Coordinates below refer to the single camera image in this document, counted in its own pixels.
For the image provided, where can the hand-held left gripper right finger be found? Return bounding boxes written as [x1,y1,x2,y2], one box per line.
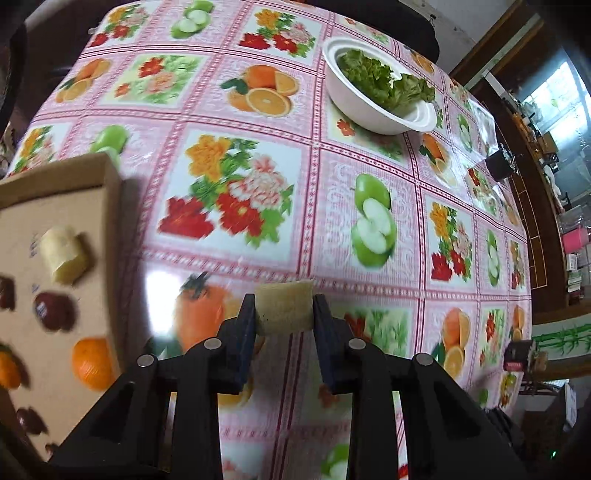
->
[313,294,532,480]

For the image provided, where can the orange mandarin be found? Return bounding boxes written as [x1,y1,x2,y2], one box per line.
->
[72,338,116,392]
[0,345,24,389]

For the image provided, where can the pink box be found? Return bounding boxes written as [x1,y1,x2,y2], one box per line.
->
[561,229,591,254]

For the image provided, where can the cardboard box tray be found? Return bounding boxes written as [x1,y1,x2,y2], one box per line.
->
[0,154,123,462]

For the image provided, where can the fruit print tablecloth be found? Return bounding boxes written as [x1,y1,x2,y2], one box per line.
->
[0,0,534,480]

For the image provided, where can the wooden glass cabinet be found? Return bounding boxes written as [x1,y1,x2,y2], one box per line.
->
[450,0,591,324]

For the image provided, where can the green lettuce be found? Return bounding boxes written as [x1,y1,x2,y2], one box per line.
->
[339,50,435,112]

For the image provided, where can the small black cup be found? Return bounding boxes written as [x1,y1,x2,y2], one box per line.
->
[486,144,516,182]

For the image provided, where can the white bowl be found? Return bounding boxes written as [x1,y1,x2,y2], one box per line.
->
[322,38,437,136]

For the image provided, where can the dark red plum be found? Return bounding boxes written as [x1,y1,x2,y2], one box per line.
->
[16,406,49,435]
[32,291,77,332]

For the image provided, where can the black sofa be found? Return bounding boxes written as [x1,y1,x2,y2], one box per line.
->
[305,0,439,62]

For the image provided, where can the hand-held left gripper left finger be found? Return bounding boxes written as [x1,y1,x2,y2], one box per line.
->
[48,294,257,480]

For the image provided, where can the bamboo print panel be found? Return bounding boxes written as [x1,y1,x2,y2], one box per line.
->
[531,323,591,361]

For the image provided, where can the dark jar red label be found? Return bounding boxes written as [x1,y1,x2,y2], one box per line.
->
[504,340,548,373]

